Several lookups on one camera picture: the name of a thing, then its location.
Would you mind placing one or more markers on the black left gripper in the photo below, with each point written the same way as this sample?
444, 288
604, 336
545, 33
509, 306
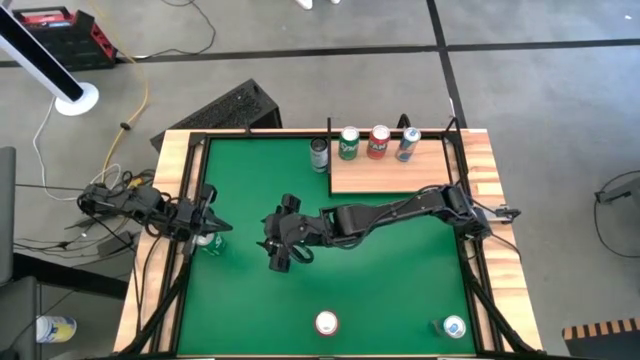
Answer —
197, 220

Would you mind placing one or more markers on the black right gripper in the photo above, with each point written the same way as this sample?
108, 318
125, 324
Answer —
295, 230

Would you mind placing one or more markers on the green soda can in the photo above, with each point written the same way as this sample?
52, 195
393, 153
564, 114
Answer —
348, 145
215, 245

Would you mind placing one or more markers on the red strawberry soda can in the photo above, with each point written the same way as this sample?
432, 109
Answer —
326, 323
378, 145

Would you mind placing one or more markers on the blue white soda can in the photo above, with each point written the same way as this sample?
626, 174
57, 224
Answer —
454, 326
407, 147

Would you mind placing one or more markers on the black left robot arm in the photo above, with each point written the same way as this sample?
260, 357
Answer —
130, 202

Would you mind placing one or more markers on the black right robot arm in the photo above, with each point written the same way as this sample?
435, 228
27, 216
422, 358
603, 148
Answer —
380, 215

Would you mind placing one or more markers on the white Celsius drink can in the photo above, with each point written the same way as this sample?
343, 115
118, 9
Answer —
318, 157

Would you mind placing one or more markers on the yellow power plug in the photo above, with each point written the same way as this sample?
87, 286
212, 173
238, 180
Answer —
135, 182

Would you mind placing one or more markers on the green felt table mat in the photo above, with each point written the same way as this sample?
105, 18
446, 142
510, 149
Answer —
350, 290

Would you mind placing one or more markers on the black power brick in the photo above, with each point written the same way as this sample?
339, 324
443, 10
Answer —
115, 245

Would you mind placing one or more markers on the black perforated metal box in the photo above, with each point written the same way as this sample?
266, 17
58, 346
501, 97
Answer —
225, 112

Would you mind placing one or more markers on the white and yellow canister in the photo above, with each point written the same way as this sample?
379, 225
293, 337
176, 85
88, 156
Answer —
55, 329

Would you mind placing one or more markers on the grey upright panel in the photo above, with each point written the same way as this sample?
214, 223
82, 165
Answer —
6, 215

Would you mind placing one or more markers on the person's foot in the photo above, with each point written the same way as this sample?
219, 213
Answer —
304, 4

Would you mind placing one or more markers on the black and red toolbox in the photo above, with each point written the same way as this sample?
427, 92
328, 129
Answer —
65, 37

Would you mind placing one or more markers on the white stand with black panel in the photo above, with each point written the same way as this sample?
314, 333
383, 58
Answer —
40, 52

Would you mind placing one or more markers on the black box with striped edge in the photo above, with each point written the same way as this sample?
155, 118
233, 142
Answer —
600, 337

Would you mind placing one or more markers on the grey floor device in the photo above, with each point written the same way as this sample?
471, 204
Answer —
622, 190

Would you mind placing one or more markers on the wooden shelf with black frame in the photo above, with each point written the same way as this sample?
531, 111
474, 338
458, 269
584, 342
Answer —
390, 175

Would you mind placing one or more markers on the black metal table frame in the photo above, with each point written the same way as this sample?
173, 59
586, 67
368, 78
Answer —
477, 300

